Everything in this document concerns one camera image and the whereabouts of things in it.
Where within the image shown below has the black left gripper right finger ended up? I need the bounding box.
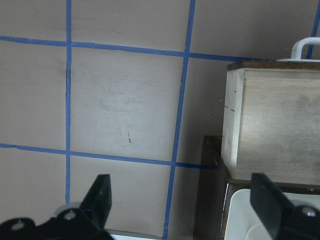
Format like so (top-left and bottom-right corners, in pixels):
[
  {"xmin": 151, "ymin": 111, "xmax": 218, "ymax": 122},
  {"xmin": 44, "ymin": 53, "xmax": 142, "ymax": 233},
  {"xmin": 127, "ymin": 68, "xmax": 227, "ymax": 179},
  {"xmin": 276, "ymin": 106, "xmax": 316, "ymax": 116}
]
[{"xmin": 250, "ymin": 173, "xmax": 294, "ymax": 240}]

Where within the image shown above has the white drawer handle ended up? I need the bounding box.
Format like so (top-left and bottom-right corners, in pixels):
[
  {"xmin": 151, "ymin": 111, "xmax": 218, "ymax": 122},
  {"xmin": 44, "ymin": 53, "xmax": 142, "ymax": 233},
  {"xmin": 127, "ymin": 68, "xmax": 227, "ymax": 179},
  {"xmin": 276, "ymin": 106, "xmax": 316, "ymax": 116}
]
[{"xmin": 276, "ymin": 36, "xmax": 320, "ymax": 62}]

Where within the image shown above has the light wooden drawer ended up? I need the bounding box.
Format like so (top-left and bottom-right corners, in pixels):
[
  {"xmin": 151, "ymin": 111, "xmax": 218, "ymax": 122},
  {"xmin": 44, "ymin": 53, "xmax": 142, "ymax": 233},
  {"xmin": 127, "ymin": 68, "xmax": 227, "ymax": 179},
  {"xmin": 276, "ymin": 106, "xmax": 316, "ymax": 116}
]
[{"xmin": 221, "ymin": 60, "xmax": 320, "ymax": 185}]

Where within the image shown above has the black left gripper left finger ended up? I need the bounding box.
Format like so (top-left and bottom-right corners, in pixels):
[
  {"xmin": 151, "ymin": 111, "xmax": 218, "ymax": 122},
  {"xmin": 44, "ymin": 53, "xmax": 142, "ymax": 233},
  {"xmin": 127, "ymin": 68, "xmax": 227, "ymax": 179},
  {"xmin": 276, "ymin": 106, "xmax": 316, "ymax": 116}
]
[{"xmin": 79, "ymin": 174, "xmax": 112, "ymax": 230}]

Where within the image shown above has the white plastic bin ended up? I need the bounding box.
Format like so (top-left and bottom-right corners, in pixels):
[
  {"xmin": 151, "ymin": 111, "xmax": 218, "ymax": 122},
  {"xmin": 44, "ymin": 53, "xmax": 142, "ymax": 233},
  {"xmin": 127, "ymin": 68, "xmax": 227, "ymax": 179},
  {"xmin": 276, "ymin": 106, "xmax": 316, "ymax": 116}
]
[{"xmin": 224, "ymin": 188, "xmax": 320, "ymax": 240}]

